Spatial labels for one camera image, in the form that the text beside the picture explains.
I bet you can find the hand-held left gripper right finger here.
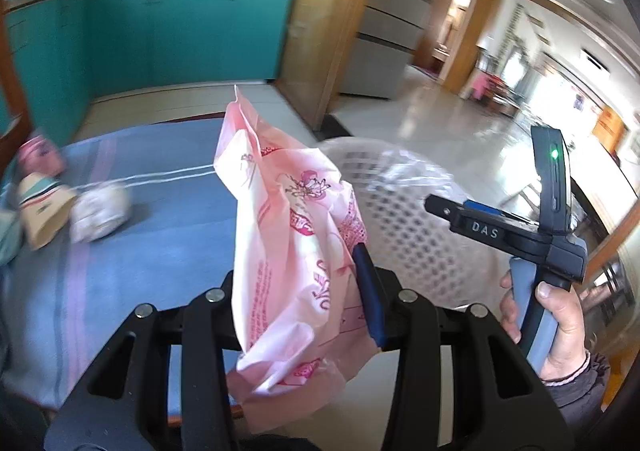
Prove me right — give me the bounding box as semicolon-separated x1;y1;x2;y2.
351;243;566;451

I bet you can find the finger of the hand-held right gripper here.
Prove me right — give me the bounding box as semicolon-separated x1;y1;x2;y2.
462;200;538;227
424;195;458;229

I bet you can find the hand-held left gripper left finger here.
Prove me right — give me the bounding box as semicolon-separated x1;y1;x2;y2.
44;271;246;451

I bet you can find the white mesh waste basket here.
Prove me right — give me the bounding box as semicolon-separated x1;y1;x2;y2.
320;136;511;312

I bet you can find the white plastic basket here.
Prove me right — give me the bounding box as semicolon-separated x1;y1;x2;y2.
320;136;506;309

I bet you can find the pink plastic bag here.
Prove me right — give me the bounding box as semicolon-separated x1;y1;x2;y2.
214;85;386;436

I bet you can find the person's right forearm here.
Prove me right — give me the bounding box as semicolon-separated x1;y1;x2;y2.
542;351;613;432

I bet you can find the person's right hand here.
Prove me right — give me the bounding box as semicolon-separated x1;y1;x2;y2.
500;271;591;383

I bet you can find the blue striped tablecloth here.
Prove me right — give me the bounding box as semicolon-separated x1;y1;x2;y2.
0;121;361;412

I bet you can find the black door mat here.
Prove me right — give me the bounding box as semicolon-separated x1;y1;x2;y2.
324;115;352;138

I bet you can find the crumpled white tissue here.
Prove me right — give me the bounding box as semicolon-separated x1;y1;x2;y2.
70;183;131;243

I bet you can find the wooden glass cabinet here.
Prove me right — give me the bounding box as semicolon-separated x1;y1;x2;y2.
277;0;391;132

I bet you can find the grey refrigerator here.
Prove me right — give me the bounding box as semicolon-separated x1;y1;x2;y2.
340;0;453;99

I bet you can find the beige paper cup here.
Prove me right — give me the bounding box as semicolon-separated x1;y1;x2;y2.
17;171;78;252

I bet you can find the pink packet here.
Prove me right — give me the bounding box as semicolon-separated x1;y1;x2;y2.
17;133;66;176

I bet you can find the teal kitchen cabinet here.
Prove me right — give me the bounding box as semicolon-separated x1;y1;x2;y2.
90;0;301;102

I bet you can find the wooden door frame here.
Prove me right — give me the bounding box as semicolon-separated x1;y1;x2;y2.
415;0;507;92

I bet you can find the teal cabinet with gold handle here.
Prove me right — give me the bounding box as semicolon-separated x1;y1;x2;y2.
0;0;93;146

